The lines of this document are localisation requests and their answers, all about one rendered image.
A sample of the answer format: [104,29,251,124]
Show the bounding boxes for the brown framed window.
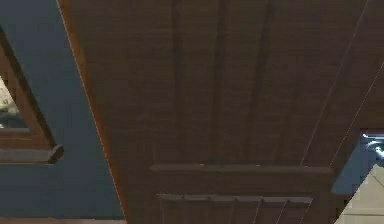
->
[0,26,65,165]

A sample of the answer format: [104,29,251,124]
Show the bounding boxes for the dark brown wooden wardrobe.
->
[56,0,384,224]

